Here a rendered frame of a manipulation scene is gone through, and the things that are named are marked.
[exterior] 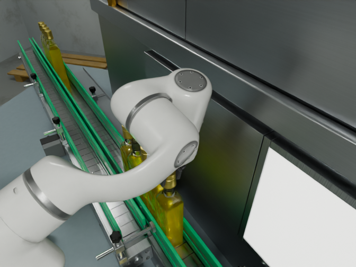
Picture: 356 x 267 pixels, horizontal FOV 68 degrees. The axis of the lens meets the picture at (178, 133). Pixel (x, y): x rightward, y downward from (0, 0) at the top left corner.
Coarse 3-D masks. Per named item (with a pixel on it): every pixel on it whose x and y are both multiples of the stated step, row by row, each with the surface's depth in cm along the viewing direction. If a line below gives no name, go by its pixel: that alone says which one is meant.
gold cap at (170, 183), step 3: (174, 171) 62; (171, 174) 61; (174, 174) 61; (168, 177) 61; (171, 177) 61; (174, 177) 62; (168, 180) 61; (171, 180) 61; (174, 180) 62; (165, 183) 62; (168, 183) 62; (171, 183) 62; (174, 183) 63; (165, 186) 63; (168, 186) 63; (171, 186) 63; (174, 186) 63
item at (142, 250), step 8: (144, 240) 79; (128, 248) 77; (136, 248) 77; (144, 248) 77; (128, 256) 75; (136, 256) 76; (144, 256) 79; (152, 256) 82; (128, 264) 75; (136, 264) 78
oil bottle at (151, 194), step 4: (160, 184) 69; (156, 188) 69; (160, 188) 69; (148, 192) 73; (152, 192) 70; (156, 192) 69; (148, 196) 75; (152, 196) 72; (148, 200) 76; (152, 200) 73; (148, 204) 78; (152, 204) 75; (152, 208) 76; (152, 212) 78; (156, 212) 74; (156, 216) 76; (156, 220) 77
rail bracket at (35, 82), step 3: (30, 75) 136; (33, 75) 135; (36, 75) 136; (33, 78) 136; (36, 78) 137; (33, 81) 138; (36, 81) 138; (30, 84) 137; (33, 84) 138; (36, 84) 138; (39, 84) 139; (24, 87) 136; (36, 87) 140; (39, 87) 141; (39, 90) 141; (39, 93) 142; (42, 93) 142; (39, 96) 142; (42, 96) 143
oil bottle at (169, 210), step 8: (160, 192) 67; (176, 192) 67; (160, 200) 66; (168, 200) 65; (176, 200) 66; (160, 208) 68; (168, 208) 65; (176, 208) 67; (160, 216) 71; (168, 216) 67; (176, 216) 69; (160, 224) 74; (168, 224) 69; (176, 224) 72; (168, 232) 72; (176, 232) 74; (176, 240) 77
